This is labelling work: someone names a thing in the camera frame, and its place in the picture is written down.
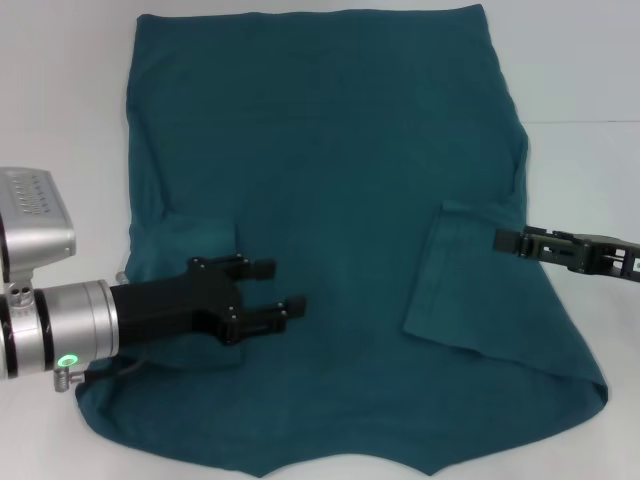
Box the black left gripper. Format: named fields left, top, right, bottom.
left=108, top=254, right=308, bottom=350

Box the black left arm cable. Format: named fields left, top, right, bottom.
left=82, top=356, right=145, bottom=385

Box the blue teal shirt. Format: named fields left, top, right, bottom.
left=74, top=3, right=610, bottom=480

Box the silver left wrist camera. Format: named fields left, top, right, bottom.
left=0, top=167, right=77, bottom=284

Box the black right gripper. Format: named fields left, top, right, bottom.
left=493, top=224, right=640, bottom=284

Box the silver camera mount bracket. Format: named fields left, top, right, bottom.
left=3, top=280, right=36, bottom=319

